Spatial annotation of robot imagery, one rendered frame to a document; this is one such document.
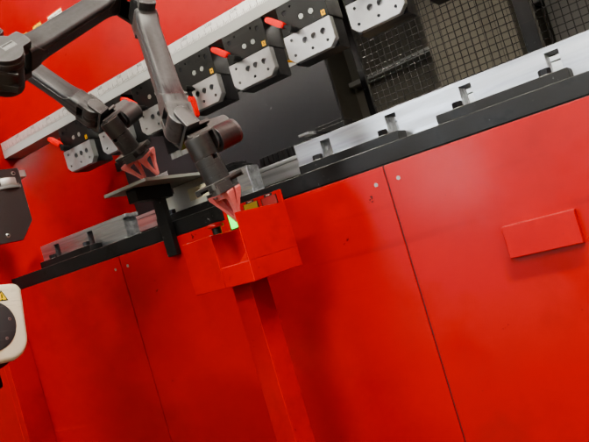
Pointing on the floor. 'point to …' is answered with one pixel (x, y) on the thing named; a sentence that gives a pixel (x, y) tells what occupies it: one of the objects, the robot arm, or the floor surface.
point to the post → (528, 24)
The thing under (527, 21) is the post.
